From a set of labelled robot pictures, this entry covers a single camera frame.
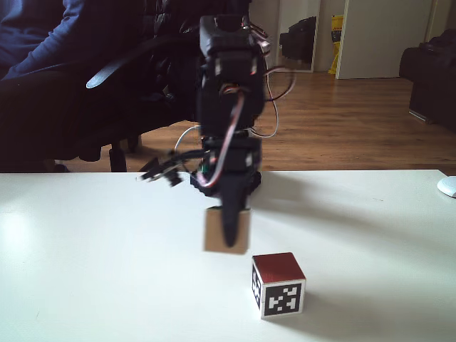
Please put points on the green-topped wooden cube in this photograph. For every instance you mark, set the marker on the green-topped wooden cube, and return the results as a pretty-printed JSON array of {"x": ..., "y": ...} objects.
[{"x": 213, "y": 231}]

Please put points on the red-topped cube with marker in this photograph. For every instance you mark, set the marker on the red-topped cube with marker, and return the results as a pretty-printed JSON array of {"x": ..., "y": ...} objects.
[{"x": 278, "y": 267}]

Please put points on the motor controller circuit board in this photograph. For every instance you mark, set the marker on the motor controller circuit board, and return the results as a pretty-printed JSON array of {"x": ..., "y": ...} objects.
[{"x": 160, "y": 172}]

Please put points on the black office chair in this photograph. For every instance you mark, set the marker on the black office chair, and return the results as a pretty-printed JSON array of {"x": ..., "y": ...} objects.
[{"x": 117, "y": 64}]

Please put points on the yellow bag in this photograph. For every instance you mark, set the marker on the yellow bag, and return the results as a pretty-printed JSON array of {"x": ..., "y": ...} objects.
[{"x": 336, "y": 39}]

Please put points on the white door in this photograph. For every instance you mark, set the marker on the white door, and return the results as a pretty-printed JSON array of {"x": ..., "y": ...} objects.
[{"x": 384, "y": 39}]

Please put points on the person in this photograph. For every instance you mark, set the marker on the person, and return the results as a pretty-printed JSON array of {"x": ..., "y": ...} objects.
[{"x": 42, "y": 89}]

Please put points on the black sofa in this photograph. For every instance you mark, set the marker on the black sofa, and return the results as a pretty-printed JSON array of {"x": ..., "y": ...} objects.
[{"x": 431, "y": 85}]

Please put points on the white round object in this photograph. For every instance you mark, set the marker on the white round object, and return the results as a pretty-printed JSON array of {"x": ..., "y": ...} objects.
[{"x": 448, "y": 186}]

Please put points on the wall mirror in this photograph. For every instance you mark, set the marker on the wall mirror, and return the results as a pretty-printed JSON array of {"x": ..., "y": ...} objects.
[{"x": 299, "y": 39}]

